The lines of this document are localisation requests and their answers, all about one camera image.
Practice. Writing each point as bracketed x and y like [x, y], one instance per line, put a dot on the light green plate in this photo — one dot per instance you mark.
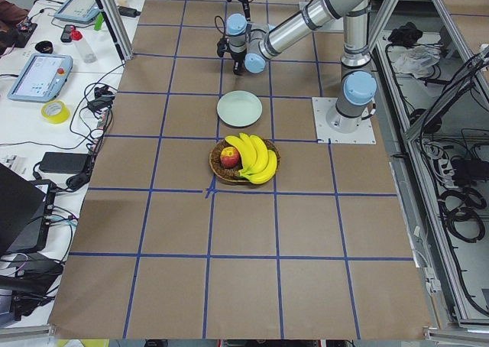
[239, 108]

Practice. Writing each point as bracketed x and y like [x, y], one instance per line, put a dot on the red apple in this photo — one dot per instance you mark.
[229, 157]

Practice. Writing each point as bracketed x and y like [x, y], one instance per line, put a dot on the yellow banana bunch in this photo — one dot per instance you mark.
[259, 163]

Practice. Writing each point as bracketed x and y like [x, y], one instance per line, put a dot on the clear bottle red cap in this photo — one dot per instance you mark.
[83, 47]

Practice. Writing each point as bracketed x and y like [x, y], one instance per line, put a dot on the black cloth bundle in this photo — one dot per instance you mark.
[406, 35]

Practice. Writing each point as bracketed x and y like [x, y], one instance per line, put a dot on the teach pendant far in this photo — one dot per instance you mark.
[78, 11]

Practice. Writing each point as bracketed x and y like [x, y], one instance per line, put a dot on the teach pendant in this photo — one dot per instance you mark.
[78, 11]
[42, 78]

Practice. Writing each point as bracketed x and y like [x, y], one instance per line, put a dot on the black phone device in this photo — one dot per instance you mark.
[66, 33]

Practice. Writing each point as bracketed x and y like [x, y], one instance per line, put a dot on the white crumpled cloth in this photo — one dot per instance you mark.
[417, 61]

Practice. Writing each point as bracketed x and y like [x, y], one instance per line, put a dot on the yellow tape roll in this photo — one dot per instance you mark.
[55, 112]

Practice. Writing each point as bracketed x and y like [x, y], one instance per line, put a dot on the black round bowl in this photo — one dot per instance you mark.
[44, 47]

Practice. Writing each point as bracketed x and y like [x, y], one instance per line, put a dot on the teach pendant near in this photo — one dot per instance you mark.
[42, 78]

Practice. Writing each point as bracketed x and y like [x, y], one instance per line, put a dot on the black power adapter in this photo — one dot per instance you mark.
[63, 163]

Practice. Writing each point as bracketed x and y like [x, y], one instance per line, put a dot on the black laptop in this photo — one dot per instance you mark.
[25, 207]

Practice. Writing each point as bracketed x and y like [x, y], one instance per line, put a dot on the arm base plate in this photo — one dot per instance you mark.
[333, 128]
[317, 17]

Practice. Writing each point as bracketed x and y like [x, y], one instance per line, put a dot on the aluminium frame post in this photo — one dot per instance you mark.
[113, 21]

